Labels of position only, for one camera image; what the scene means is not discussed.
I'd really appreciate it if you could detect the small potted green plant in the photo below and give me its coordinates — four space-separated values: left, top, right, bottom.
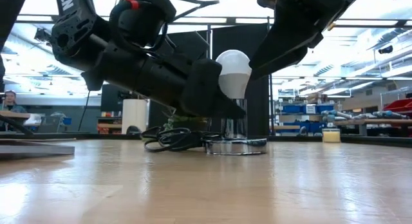
164 113 210 132

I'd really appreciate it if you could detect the long blue storage bin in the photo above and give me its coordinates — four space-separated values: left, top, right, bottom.
282 122 326 134

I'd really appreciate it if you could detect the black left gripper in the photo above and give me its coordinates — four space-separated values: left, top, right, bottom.
80 43 247 120

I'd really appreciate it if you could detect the wooden side table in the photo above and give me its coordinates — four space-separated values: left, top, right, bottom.
0 109 32 136

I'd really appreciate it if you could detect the white frosted lightbulb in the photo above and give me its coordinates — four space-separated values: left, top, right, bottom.
215 49 253 100

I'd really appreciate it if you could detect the wooden workbench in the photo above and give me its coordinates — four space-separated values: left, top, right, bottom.
334 118 412 137

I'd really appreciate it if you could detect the red plastic object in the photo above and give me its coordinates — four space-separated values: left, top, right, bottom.
382 98 412 114

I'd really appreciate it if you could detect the black power cord with plug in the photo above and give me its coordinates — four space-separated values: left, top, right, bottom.
140 126 223 153

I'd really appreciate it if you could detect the chrome lamp base with socket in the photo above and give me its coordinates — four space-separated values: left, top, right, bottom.
204 98 268 156

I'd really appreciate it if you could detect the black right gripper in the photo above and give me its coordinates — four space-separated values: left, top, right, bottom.
250 0 364 80

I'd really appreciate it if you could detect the person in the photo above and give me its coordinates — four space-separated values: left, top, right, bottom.
0 89 28 115

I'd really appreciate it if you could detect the small yellow candle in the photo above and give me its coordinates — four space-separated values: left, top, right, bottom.
322 128 341 144

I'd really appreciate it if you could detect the black aluminium table frame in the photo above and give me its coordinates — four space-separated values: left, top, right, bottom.
0 0 412 148

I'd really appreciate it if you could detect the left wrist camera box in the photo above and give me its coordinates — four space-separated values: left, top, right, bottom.
170 32 210 66

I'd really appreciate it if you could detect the grey office chair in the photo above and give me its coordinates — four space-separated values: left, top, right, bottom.
37 113 65 134

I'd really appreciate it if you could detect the black monitor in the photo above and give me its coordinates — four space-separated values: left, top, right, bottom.
100 83 147 113

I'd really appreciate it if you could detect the white cylinder roll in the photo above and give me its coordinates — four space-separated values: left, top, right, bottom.
121 98 148 135

